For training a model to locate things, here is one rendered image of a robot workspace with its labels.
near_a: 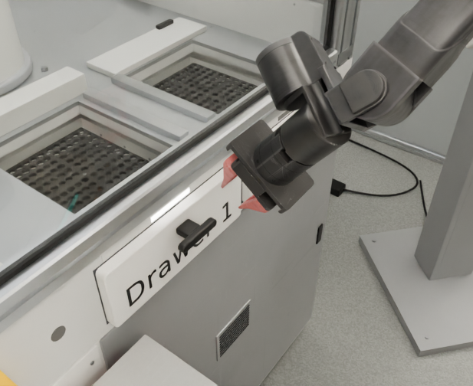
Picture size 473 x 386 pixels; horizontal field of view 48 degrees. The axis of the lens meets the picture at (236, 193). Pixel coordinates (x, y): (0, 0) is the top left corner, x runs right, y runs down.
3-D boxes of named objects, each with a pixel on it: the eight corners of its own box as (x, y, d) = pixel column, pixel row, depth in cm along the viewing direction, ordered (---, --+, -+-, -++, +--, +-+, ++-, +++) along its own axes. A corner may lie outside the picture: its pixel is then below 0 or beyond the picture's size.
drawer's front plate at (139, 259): (241, 214, 91) (241, 163, 84) (116, 329, 73) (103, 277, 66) (233, 210, 92) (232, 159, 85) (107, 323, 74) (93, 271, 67)
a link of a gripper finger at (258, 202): (232, 164, 72) (270, 132, 65) (266, 204, 72) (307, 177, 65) (201, 190, 68) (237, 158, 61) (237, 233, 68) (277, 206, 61)
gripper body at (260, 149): (254, 125, 66) (287, 93, 60) (307, 188, 66) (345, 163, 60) (221, 149, 62) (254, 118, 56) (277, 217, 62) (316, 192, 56)
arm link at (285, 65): (391, 93, 47) (412, 106, 55) (337, -14, 50) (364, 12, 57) (280, 155, 53) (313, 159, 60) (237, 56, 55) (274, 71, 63)
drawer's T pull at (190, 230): (217, 224, 78) (217, 217, 77) (183, 255, 73) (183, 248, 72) (198, 214, 79) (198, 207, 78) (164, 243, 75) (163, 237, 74)
